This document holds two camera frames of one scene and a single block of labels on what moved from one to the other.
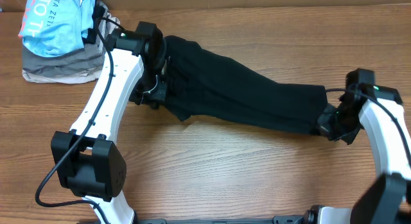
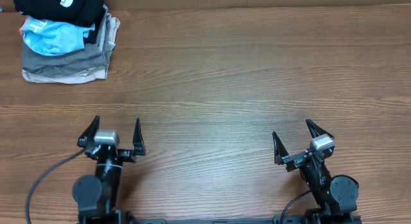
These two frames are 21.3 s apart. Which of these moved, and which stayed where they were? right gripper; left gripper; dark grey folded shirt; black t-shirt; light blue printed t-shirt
Moved: left gripper; black t-shirt; right gripper
Stayed: light blue printed t-shirt; dark grey folded shirt
